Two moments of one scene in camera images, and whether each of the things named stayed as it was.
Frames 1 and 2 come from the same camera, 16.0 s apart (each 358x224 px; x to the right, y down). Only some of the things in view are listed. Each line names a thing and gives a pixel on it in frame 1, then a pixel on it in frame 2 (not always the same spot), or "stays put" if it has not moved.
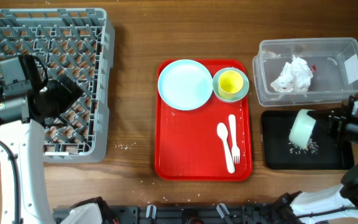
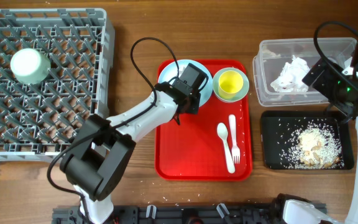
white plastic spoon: (222, 132) stays put
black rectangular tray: (324, 152) stays put
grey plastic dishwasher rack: (77, 43) stays put
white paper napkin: (296, 76) stays put
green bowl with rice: (301, 129) -> (30, 66)
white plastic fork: (235, 151) stays put
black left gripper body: (59, 98) -> (195, 98)
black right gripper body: (340, 123) -> (334, 84)
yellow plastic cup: (230, 83) stays put
